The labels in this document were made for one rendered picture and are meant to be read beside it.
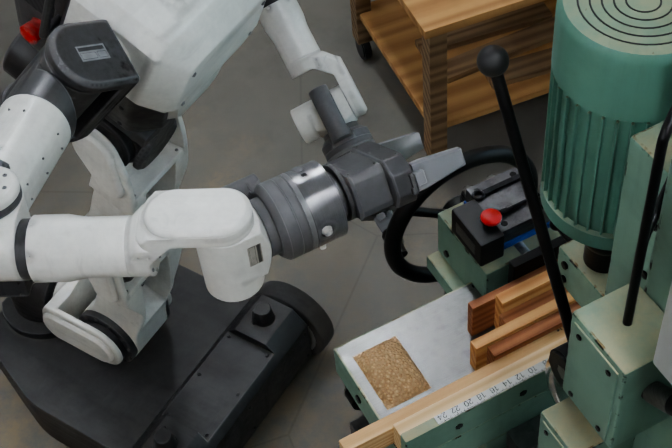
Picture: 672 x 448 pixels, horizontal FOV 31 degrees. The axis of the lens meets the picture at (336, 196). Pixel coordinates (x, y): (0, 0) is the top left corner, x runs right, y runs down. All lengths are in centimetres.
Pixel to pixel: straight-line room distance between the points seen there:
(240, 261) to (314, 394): 151
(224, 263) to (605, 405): 42
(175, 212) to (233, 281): 10
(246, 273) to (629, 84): 44
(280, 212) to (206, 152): 201
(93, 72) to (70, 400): 125
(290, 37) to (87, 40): 59
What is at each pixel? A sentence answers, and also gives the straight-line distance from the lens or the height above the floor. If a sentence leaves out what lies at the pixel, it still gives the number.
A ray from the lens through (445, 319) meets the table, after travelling 173.
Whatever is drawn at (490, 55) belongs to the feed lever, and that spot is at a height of 146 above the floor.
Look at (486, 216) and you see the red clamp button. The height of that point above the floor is 102.
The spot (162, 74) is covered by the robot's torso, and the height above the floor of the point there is 126.
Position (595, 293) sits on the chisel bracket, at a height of 106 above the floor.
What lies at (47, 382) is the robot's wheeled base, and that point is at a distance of 267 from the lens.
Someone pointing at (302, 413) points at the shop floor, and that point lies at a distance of 271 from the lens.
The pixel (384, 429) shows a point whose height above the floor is 94.
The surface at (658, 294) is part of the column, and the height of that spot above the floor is 131.
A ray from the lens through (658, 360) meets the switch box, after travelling 119.
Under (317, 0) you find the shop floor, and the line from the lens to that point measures 364.
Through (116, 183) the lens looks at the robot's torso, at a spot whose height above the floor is 91.
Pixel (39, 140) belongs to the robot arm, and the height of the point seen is 136.
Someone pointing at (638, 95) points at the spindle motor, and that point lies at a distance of 125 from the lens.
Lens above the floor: 232
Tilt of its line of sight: 49 degrees down
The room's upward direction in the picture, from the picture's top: 6 degrees counter-clockwise
